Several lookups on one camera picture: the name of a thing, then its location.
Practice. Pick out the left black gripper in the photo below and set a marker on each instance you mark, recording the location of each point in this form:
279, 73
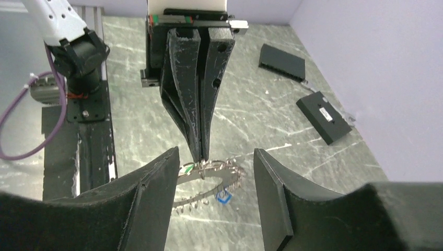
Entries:
173, 34

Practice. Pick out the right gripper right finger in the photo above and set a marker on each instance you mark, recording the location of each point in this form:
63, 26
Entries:
297, 214

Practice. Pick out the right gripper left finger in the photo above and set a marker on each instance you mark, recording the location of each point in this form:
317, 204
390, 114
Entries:
129, 213

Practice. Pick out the green key tag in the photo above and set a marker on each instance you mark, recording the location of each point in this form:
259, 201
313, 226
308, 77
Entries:
185, 169

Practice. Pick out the large metal keyring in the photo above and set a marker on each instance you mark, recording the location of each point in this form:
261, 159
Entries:
205, 180

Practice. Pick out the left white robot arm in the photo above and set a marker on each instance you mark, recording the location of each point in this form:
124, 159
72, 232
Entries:
188, 46

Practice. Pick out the black flat box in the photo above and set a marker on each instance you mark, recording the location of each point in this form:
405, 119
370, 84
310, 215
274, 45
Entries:
282, 62

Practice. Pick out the blue key tag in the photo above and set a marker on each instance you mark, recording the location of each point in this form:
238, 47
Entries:
223, 196

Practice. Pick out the black box with label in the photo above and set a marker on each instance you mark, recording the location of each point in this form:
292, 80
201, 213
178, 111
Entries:
326, 120

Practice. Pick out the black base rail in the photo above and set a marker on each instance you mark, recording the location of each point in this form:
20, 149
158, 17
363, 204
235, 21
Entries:
82, 154

